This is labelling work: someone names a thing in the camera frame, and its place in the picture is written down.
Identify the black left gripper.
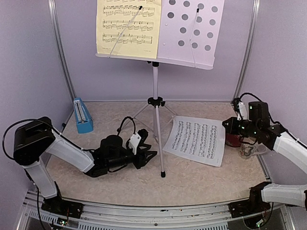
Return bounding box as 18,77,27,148
107,144,157,170

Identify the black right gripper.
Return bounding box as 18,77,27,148
223,116,260,138

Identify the white sheet music page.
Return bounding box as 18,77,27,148
163,116,225,167

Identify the blue and white box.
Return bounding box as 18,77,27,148
73,97,94,134

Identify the white perforated music stand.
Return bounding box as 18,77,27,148
94,0,225,178

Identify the yellow sheet music page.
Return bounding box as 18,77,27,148
96,0,162,59

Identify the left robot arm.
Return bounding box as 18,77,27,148
13,116,157,218

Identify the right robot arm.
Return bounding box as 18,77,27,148
222,98,307,216

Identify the red floral saucer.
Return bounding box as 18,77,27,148
225,134,241,148

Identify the white patterned mug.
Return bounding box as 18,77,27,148
239,143,268,160

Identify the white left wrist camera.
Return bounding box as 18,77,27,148
128,129,148,155

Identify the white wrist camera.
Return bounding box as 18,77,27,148
233,98,248,120
128,129,148,155

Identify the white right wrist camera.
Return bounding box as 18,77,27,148
233,98,248,120

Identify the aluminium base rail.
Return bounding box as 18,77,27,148
16,189,295,230

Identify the right aluminium frame post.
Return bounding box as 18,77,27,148
233,0,260,99

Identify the aluminium frame post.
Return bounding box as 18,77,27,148
233,0,260,99
48,0,76,101

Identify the left aluminium frame post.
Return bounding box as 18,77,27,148
48,0,76,101

